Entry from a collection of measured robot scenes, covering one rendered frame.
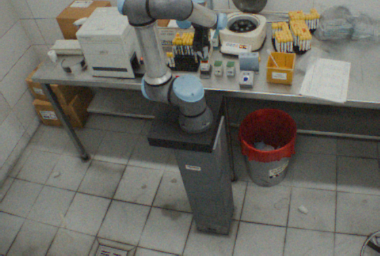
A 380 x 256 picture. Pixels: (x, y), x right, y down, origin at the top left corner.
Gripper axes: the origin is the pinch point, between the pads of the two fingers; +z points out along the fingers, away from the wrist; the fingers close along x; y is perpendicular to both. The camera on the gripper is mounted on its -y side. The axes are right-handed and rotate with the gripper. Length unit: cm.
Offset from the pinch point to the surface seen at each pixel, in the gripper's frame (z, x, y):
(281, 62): 6.4, -39.4, 7.0
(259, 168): 75, -29, -13
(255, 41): 2.9, -24.5, 19.3
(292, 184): 98, -51, -7
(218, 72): 7.6, -7.0, -1.8
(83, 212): 98, 88, -49
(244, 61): 3.1, -20.5, 2.2
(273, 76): 5.6, -35.5, -5.4
